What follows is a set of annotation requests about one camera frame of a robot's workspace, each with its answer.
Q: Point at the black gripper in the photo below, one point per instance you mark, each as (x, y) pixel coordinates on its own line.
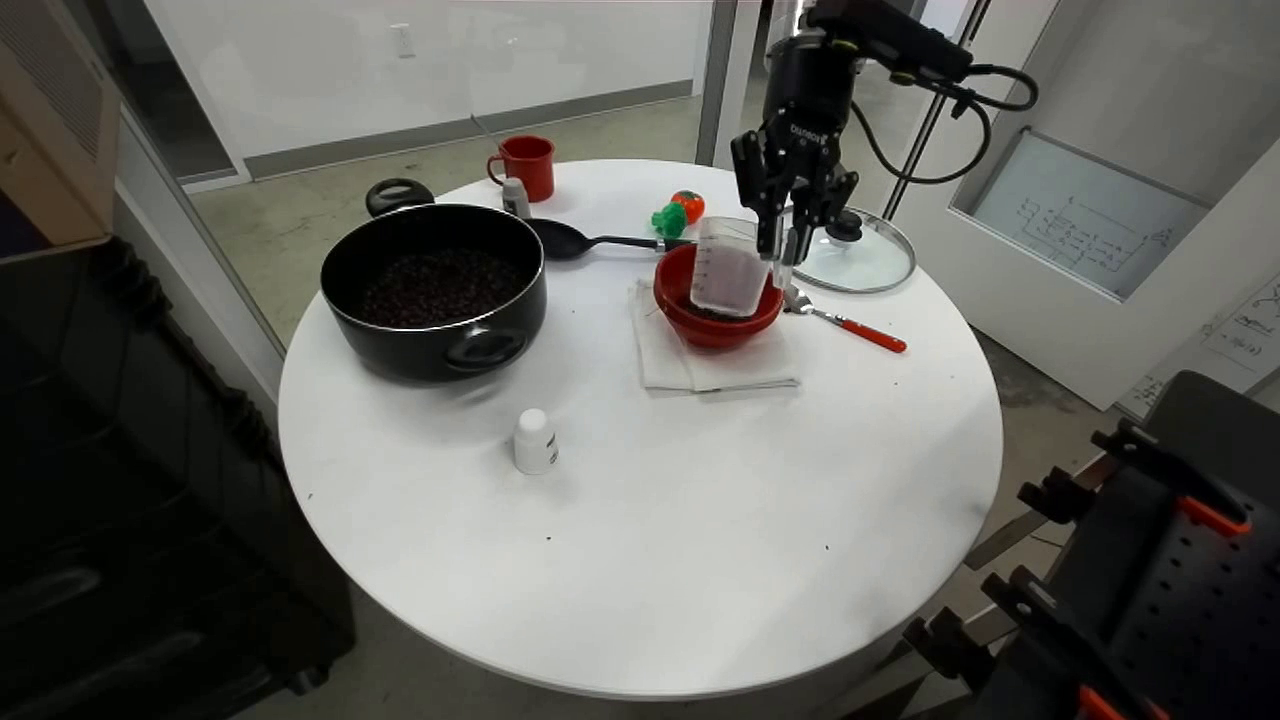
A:
(807, 87)

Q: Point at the clear plastic jar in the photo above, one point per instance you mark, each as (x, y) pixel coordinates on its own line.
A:
(727, 272)

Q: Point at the red bowl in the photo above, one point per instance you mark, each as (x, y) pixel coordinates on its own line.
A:
(704, 331)

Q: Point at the dark beans pile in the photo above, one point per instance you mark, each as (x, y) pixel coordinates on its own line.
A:
(440, 286)

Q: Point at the orange toy piece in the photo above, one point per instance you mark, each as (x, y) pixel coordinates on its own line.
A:
(688, 206)

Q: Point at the glass pot lid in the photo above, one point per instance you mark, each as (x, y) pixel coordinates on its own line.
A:
(867, 264)

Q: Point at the green toy piece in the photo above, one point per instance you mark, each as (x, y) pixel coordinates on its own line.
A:
(667, 223)

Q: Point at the black tripod stand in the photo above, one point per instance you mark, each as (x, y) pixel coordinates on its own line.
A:
(955, 65)

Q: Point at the white square mat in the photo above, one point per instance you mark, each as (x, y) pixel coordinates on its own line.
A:
(667, 367)

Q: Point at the black ladle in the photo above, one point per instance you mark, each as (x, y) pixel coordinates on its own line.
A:
(558, 240)

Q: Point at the red cup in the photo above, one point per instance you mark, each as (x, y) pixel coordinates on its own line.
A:
(531, 170)

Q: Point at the grey shaker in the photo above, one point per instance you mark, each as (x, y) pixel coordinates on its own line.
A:
(513, 201)

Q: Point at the grey window panel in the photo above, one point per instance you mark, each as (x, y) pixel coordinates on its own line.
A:
(1081, 214)

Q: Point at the small white bottle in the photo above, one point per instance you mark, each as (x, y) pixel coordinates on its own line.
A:
(533, 445)

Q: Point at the black cooking pot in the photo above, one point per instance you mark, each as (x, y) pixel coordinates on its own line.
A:
(401, 355)

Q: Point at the black clamp orange grip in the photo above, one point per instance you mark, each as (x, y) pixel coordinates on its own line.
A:
(1132, 466)
(1027, 625)

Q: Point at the white paper sheet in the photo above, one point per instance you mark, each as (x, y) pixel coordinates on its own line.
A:
(1226, 345)

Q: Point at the black robot platform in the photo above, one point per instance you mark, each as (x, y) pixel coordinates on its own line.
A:
(1201, 600)

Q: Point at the grey metal frame post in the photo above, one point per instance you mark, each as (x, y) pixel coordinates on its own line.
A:
(727, 65)

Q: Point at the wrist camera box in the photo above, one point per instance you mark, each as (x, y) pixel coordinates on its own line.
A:
(893, 35)

